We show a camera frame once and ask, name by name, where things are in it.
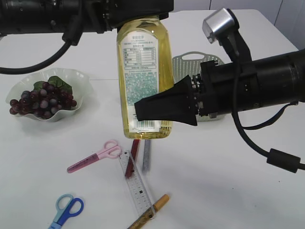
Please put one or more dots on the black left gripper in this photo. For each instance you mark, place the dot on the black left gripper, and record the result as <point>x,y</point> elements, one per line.
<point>100,16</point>

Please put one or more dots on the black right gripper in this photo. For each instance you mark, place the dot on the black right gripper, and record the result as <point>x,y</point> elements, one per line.
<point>209,94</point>

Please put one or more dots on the yellow tea drink bottle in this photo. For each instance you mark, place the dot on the yellow tea drink bottle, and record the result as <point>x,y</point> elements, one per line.
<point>145,69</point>

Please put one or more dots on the purple artificial grape bunch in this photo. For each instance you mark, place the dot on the purple artificial grape bunch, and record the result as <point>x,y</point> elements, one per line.
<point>45,100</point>

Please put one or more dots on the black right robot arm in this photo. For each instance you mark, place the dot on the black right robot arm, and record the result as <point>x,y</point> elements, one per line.
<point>266,82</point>

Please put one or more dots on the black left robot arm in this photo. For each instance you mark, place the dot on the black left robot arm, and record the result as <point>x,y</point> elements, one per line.
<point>54,16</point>

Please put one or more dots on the green woven plastic basket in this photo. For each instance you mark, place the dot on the green woven plastic basket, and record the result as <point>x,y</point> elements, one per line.
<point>189,64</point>

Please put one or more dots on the red marker pen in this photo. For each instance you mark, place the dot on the red marker pen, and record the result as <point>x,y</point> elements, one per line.
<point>132,157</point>

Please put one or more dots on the pale green wavy plate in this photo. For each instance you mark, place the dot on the pale green wavy plate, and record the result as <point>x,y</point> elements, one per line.
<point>80,83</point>

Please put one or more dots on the grey glitter pen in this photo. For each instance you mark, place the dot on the grey glitter pen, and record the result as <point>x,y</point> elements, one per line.
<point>146,162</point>

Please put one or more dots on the clear plastic ruler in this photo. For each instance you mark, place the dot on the clear plastic ruler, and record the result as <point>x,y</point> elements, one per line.
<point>132,176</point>

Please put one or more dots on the gold marker pen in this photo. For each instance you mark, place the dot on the gold marker pen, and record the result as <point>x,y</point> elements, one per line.
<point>149,213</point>

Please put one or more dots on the pink scissors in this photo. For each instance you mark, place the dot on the pink scissors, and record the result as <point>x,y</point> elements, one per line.
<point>111,150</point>

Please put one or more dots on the blue scissors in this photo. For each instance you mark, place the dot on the blue scissors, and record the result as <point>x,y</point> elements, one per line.
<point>63,214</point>

